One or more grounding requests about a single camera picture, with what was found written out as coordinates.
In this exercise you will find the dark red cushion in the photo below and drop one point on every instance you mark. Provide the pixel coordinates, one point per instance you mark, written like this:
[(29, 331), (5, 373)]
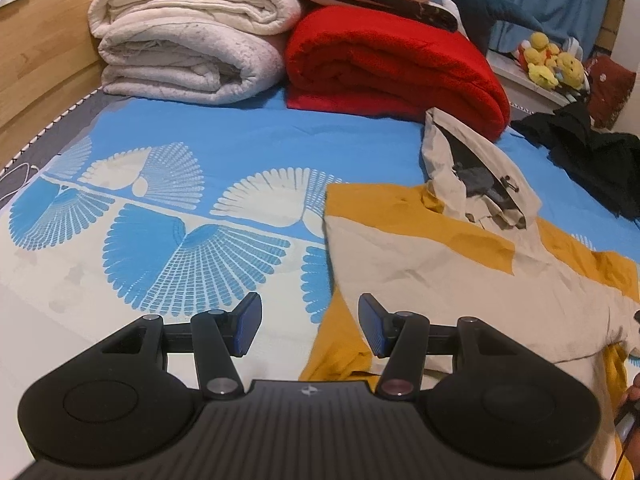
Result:
[(610, 90)]

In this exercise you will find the yellow and beige hooded jacket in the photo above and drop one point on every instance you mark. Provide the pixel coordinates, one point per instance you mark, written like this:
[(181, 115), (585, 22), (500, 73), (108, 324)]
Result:
[(425, 260)]

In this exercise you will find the teal plush cloth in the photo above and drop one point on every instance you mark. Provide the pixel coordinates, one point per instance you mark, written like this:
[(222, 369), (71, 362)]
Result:
[(475, 0)]

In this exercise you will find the red folded blanket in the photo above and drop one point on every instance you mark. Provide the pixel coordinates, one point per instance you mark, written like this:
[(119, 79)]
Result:
[(390, 65)]

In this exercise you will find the black clothes pile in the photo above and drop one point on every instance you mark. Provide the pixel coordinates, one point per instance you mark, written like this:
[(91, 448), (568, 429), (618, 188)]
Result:
[(585, 155)]

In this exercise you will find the yellow plush toy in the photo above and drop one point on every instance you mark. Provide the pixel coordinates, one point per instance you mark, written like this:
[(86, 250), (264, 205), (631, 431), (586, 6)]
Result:
[(542, 76), (571, 67), (537, 45)]

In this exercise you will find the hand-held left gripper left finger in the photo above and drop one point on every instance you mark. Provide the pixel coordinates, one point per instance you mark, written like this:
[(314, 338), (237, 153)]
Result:
[(250, 320)]

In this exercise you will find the wooden headboard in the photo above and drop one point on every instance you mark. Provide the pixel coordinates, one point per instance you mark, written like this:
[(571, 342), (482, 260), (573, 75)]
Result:
[(45, 50)]

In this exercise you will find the white speckled folded quilt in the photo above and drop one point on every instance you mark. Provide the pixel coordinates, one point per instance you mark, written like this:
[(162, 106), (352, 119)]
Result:
[(185, 55)]

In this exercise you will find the person's right hand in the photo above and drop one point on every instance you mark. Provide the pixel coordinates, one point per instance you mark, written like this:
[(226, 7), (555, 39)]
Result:
[(633, 394)]

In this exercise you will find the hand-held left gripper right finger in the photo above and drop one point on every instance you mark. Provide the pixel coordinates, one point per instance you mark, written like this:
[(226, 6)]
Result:
[(371, 320)]

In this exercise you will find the cream folded quilt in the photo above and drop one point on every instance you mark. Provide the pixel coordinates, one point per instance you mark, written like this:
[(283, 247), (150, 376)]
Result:
[(190, 0)]

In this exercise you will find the blue leaf print bed sheet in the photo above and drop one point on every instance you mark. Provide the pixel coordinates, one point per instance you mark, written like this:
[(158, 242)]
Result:
[(200, 125)]

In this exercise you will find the white bedside shelf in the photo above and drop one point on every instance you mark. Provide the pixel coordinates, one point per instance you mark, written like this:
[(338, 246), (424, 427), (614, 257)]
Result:
[(520, 80)]

